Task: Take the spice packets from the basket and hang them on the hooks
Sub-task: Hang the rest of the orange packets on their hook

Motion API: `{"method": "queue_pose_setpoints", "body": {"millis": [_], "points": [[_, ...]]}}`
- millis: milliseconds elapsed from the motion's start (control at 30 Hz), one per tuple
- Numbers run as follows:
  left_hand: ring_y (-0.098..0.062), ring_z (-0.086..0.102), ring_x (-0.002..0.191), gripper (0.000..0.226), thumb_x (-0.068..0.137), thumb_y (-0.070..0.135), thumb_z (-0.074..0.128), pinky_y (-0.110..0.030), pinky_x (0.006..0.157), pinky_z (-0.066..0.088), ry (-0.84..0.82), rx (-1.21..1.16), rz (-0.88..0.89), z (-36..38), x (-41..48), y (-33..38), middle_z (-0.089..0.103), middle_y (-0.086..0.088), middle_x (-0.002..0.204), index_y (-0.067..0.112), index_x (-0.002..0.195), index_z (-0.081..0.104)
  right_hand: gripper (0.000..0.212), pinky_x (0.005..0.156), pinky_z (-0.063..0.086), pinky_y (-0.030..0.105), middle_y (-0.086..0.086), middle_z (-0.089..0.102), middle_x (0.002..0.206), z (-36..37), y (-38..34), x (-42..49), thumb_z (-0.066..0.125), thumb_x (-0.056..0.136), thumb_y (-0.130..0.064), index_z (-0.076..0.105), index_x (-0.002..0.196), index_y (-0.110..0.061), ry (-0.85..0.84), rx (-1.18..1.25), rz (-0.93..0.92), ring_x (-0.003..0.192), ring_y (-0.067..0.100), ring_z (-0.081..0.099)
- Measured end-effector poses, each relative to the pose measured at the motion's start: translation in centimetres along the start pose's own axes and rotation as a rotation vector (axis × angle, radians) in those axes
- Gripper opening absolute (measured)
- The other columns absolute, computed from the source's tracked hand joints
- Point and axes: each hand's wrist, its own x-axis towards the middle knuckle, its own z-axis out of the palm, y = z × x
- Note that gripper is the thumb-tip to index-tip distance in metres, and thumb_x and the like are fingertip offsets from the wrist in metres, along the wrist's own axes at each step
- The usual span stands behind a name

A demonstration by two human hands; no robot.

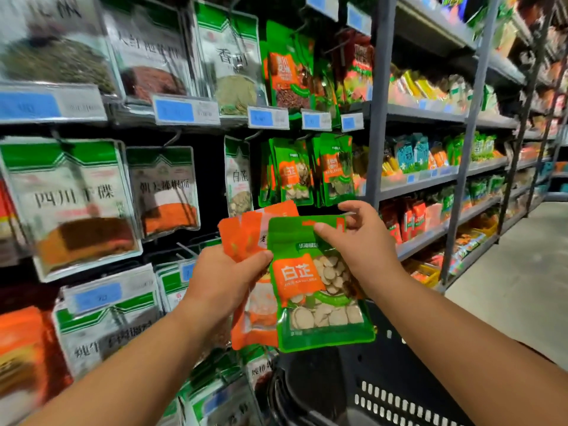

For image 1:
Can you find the person's right hand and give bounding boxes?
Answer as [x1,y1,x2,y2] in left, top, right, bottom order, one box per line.
[315,201,405,298]

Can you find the person's left hand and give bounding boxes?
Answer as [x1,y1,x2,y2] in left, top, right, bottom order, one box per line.
[182,246,275,347]

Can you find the clear brown-spice packets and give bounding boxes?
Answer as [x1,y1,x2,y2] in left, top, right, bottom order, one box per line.
[155,257,201,311]

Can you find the row of green white packets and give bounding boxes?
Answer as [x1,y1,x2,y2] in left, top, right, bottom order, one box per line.
[240,344,276,387]

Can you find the green angelica slices packet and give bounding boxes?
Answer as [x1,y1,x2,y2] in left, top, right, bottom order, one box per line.
[266,214,376,354]

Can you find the green leaf packets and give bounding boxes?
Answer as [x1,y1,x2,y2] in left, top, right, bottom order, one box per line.
[311,133,356,208]

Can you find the row of clear green-top packets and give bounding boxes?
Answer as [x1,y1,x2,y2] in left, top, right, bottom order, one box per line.
[160,350,263,426]

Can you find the clear chili powder packets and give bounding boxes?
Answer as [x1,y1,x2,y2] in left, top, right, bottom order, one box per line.
[126,144,202,240]

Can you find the clear white-slice packets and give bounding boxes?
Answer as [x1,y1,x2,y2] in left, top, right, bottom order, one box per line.
[224,135,254,218]

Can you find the green white-slice packets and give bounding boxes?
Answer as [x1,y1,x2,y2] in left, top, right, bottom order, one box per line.
[259,137,314,208]

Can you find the black shopping basket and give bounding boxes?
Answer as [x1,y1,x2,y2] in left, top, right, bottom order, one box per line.
[266,301,472,426]

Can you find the clear orange powder packets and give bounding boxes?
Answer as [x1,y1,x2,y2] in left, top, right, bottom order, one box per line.
[0,137,143,282]

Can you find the red green packets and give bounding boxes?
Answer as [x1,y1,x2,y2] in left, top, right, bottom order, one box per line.
[333,31,376,107]

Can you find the green red-peppercorn packets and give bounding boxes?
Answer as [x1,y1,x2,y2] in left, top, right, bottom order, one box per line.
[262,20,316,121]

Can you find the white red-label packets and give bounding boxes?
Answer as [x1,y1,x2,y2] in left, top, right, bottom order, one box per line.
[0,173,23,263]

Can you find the clear dried-leaf packets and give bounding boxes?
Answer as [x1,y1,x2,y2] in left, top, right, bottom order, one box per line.
[186,0,267,118]

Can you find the clear red peppercorn packets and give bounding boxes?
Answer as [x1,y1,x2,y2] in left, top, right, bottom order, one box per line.
[99,0,196,107]

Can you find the clear green peppercorn packets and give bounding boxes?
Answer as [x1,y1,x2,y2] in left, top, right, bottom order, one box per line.
[0,0,121,98]

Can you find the person's right forearm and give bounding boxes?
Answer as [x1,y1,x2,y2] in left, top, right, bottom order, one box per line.
[373,270,568,426]

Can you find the person's left forearm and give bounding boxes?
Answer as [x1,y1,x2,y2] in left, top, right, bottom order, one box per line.
[22,315,236,426]

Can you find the row of red orange packets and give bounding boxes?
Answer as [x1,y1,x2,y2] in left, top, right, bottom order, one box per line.
[382,195,454,245]

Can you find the row of teal yellow packets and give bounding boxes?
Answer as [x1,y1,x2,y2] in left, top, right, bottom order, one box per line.
[382,133,498,187]

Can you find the row of yellow snack packets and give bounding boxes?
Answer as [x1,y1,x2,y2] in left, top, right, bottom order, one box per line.
[388,70,498,116]

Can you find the yellow display trays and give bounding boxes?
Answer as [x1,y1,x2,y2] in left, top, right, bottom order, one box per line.
[404,257,445,289]

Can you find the gray metal shelving unit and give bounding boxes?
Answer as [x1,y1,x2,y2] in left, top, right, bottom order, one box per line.
[364,0,568,293]

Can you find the row of assorted snack bags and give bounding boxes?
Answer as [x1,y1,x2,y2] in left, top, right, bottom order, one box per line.
[439,0,525,50]

